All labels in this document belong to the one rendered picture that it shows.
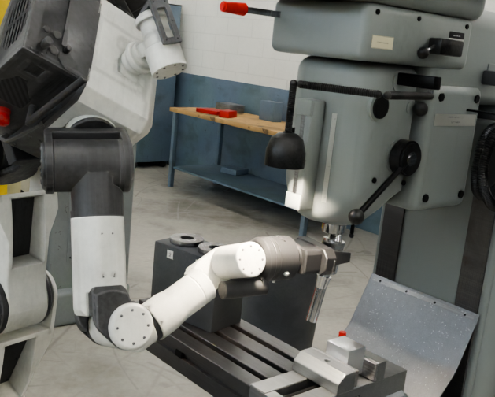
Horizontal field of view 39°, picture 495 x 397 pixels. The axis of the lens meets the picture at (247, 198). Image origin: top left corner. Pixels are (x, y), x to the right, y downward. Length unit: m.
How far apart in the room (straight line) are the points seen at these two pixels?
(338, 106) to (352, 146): 0.08
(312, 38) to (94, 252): 0.55
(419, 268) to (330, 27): 0.74
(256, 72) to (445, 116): 6.50
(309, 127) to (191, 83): 7.52
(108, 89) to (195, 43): 7.54
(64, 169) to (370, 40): 0.56
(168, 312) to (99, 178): 0.26
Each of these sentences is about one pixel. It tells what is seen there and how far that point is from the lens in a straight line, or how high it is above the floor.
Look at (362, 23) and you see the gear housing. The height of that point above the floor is 1.69.
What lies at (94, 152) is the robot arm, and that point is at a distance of 1.20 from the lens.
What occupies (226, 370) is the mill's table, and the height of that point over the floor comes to 0.93.
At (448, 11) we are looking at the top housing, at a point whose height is 1.74.
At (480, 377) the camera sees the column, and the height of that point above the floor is 0.93.
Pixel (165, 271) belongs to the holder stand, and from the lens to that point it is 1.85.
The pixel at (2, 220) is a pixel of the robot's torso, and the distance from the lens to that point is 1.57.
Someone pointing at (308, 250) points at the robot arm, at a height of 1.26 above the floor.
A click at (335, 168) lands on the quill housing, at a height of 1.43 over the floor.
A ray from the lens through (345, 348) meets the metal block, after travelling 1.46.
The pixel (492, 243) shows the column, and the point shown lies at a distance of 1.68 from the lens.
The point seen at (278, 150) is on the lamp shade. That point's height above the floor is 1.47.
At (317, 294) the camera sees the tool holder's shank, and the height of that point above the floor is 1.14.
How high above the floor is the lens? 1.64
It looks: 12 degrees down
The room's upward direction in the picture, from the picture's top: 6 degrees clockwise
